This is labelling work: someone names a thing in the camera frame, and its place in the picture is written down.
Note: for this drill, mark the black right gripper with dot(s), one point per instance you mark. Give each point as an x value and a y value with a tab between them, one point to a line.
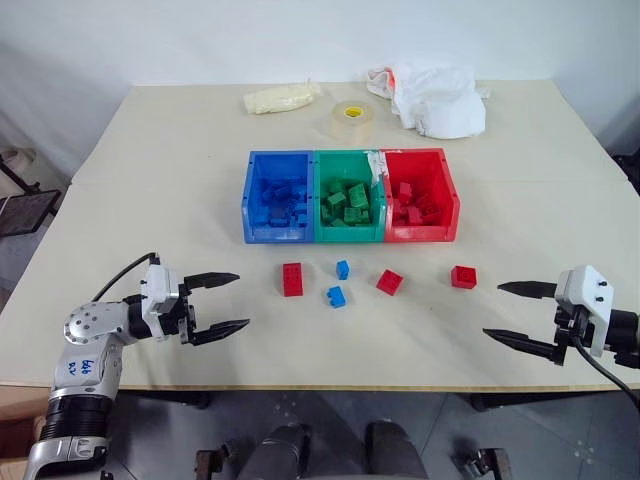
567	327

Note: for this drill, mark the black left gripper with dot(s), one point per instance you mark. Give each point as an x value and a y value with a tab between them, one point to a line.
187	315

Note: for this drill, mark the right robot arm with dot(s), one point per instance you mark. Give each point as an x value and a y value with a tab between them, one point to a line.
625	335

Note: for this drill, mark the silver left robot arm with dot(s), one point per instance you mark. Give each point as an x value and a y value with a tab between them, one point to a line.
90	325

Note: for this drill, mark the square red toy brick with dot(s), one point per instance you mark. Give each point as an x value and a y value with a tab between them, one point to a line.
463	277
389	281

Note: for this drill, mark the long red toy brick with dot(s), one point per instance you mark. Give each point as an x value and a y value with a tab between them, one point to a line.
292	280

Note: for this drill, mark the blue plastic bin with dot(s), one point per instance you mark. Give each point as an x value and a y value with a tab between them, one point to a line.
257	220

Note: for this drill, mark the green plastic bin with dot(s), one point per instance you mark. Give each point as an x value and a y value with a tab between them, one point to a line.
325	232

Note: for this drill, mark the small blue toy brick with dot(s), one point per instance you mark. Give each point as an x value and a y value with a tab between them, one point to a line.
343	270

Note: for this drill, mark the red plastic bin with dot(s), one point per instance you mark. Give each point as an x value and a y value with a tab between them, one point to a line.
445	210

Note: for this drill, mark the dark rounded shape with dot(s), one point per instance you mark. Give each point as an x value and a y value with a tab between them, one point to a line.
277	452

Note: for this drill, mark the black metal rack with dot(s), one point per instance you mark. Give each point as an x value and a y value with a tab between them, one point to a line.
30	207

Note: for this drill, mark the cream plastic bag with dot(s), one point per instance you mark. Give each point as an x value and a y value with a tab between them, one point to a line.
280	98

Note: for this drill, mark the clear packing tape roll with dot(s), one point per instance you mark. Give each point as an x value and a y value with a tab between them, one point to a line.
351	122

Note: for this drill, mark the crumpled white plastic bag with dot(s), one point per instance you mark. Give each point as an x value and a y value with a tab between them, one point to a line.
440	100

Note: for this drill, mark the brown cardboard box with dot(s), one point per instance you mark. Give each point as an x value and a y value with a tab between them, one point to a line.
20	430

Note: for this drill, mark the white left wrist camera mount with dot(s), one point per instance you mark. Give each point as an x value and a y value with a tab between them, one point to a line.
160	295

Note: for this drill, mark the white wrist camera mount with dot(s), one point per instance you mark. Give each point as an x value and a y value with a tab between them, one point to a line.
585	295
160	295

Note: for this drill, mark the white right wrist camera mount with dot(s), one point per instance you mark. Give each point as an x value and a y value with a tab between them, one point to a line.
585	295

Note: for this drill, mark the black table frame bar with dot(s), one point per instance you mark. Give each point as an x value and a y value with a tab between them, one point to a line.
540	401
165	398

